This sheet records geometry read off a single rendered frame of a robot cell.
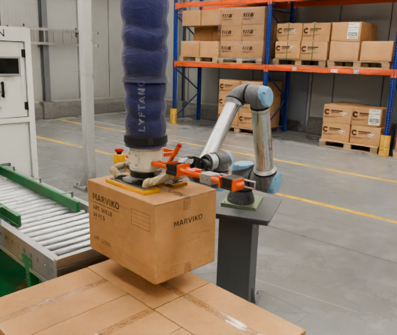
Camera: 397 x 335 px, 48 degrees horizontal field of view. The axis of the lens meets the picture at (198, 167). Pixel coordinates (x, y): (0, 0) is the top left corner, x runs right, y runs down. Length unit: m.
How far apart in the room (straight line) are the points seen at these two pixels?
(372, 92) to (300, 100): 1.69
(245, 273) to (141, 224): 1.20
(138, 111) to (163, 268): 0.77
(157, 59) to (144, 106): 0.23
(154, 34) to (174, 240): 0.98
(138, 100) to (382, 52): 7.37
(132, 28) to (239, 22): 8.45
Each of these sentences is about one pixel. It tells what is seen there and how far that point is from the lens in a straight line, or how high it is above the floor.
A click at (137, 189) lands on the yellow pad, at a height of 1.09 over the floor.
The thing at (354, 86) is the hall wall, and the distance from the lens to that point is 10.77.
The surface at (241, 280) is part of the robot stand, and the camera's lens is 3.20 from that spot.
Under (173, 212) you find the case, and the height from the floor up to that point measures 1.01.
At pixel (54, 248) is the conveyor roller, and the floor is 0.53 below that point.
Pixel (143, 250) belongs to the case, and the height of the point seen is 0.82.
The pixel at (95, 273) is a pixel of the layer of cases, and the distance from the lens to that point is 2.62.
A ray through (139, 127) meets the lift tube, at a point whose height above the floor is 1.38.
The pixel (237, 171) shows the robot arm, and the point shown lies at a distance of 2.97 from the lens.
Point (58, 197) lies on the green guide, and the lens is 3.76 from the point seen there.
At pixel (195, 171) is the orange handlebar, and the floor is 1.20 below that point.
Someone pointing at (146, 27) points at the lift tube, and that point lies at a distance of 2.22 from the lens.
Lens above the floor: 1.73
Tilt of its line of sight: 14 degrees down
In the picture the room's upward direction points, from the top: 2 degrees clockwise
